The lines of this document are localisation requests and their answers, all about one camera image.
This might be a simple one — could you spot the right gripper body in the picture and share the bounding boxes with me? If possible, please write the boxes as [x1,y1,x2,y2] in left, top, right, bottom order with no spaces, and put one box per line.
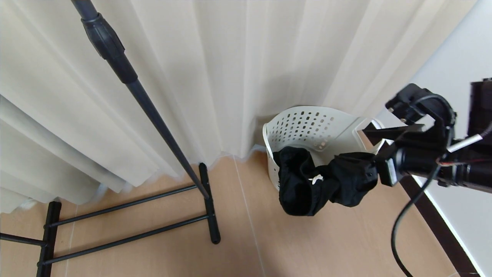
[375,127,492,194]

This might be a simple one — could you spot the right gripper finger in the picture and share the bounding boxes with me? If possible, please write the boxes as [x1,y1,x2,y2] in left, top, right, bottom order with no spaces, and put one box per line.
[363,123,425,145]

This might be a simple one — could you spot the black shorts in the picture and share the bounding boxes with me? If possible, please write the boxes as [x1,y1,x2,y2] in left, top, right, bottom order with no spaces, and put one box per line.
[272,146,339,217]

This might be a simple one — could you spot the beige curtain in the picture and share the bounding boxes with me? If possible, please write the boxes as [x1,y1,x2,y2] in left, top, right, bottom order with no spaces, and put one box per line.
[0,0,477,214]

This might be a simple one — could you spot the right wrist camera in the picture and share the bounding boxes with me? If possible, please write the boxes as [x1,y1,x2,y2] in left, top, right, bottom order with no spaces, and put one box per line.
[386,83,458,154]

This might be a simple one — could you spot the white laundry basket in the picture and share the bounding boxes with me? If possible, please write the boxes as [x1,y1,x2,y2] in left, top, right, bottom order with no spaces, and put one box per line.
[263,106,385,192]

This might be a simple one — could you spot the black clothes rack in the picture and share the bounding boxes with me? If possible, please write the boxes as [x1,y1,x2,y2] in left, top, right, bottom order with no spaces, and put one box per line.
[0,0,221,277]

